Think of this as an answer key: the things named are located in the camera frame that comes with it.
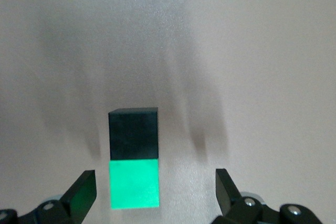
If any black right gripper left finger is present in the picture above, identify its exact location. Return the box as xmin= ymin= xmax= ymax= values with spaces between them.
xmin=0 ymin=170 xmax=98 ymax=224

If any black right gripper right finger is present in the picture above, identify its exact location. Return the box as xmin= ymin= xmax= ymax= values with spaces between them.
xmin=209 ymin=168 xmax=323 ymax=224

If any green cube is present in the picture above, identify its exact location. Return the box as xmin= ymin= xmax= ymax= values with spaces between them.
xmin=108 ymin=158 xmax=161 ymax=210

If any black cube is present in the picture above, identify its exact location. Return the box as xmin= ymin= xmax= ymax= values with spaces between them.
xmin=108 ymin=107 xmax=160 ymax=162

